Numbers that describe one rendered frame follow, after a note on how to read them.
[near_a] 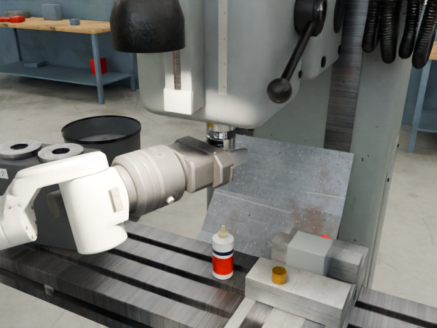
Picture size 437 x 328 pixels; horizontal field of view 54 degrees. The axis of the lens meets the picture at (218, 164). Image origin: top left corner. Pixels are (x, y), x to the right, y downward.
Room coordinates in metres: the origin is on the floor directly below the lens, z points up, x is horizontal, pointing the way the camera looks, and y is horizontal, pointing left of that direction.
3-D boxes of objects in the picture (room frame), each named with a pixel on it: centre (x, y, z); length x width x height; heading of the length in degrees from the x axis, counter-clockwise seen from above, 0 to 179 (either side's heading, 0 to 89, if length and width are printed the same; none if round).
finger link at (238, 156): (0.62, -0.03, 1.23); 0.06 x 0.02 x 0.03; 133
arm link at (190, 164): (0.58, 0.06, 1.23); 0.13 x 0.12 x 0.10; 43
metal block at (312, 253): (0.58, -0.15, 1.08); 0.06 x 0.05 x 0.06; 62
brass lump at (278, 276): (0.53, -0.09, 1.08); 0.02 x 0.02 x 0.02
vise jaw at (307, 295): (0.53, -0.12, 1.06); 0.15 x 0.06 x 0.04; 62
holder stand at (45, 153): (0.84, 0.37, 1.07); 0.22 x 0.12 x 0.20; 75
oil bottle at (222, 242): (0.68, -0.01, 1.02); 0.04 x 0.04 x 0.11
